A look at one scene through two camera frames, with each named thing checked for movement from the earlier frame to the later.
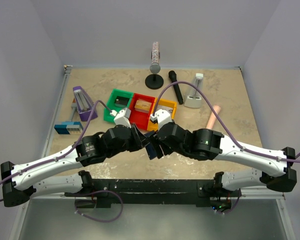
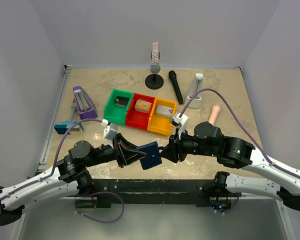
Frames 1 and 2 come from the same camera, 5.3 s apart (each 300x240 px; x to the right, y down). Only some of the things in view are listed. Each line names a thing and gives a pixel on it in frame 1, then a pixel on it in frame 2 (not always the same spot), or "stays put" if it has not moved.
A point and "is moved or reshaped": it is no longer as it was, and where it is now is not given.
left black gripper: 140,140 to 125,152
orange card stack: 142,106 stays put
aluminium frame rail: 67,70 stays put
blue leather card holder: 151,151 is moved or reshaped
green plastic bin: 107,116 stays put
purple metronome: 85,105 stays put
